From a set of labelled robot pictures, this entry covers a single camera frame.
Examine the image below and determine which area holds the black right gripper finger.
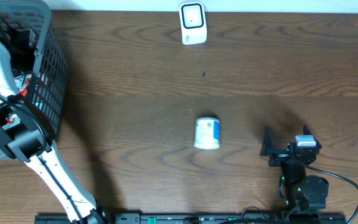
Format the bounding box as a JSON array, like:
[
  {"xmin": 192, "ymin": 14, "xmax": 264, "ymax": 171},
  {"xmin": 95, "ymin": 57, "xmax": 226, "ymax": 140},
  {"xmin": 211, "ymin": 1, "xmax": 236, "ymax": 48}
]
[
  {"xmin": 303, "ymin": 125, "xmax": 322, "ymax": 149},
  {"xmin": 260, "ymin": 126, "xmax": 274, "ymax": 156}
]

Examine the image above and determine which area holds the white blue round container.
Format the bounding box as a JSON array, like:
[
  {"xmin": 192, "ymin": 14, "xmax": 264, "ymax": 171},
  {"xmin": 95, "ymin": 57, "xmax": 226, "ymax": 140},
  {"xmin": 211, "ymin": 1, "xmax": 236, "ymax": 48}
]
[{"xmin": 194, "ymin": 117, "xmax": 220, "ymax": 150}]

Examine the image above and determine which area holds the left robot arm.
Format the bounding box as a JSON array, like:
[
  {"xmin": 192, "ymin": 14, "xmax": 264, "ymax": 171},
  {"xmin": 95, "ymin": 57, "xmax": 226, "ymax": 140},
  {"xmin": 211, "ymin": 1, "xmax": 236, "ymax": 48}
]
[{"xmin": 0, "ymin": 12, "xmax": 112, "ymax": 223}]

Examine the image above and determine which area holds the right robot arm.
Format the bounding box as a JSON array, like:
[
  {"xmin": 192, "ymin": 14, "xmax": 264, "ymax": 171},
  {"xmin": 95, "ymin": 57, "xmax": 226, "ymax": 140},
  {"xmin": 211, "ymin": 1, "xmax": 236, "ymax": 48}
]
[{"xmin": 260, "ymin": 126, "xmax": 329, "ymax": 221}]

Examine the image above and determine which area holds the grey plastic mesh basket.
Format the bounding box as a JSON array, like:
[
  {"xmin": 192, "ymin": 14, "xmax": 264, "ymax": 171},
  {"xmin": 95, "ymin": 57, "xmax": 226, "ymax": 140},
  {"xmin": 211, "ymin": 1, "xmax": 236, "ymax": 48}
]
[{"xmin": 0, "ymin": 1, "xmax": 69, "ymax": 161}]

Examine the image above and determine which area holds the red white tube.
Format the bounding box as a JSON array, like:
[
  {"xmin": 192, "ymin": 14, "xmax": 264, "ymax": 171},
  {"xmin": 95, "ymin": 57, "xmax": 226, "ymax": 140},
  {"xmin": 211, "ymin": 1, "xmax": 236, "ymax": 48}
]
[{"xmin": 7, "ymin": 75, "xmax": 31, "ymax": 127}]

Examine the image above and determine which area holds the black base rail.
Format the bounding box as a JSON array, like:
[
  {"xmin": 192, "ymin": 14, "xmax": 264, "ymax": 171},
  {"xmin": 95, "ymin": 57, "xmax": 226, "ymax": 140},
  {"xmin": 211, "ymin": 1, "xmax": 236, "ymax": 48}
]
[{"xmin": 34, "ymin": 212, "xmax": 347, "ymax": 224}]

